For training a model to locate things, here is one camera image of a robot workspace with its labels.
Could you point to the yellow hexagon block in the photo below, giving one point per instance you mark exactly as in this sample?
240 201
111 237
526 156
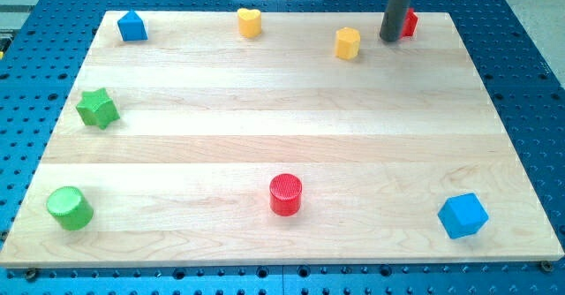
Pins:
347 42

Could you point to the red star block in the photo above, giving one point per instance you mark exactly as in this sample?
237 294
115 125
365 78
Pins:
410 23

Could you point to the green star block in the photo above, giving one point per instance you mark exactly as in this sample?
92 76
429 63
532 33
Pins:
97 108

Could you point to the red cylinder block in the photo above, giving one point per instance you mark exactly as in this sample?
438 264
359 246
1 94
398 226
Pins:
285 194

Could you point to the light wooden board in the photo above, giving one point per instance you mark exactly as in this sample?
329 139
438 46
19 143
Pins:
208 118

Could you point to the yellow heart block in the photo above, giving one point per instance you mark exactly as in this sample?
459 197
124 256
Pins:
249 22

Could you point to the blue triangle block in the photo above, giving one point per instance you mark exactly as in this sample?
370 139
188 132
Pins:
132 27

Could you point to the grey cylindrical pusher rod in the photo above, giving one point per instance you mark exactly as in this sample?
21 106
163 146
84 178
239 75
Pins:
393 20

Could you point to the blue cube block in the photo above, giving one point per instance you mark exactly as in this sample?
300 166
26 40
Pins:
462 215

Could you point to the green cylinder block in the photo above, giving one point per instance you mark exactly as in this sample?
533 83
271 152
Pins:
70 208

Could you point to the blue perforated metal table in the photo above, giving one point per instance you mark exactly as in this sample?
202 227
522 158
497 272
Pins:
517 45

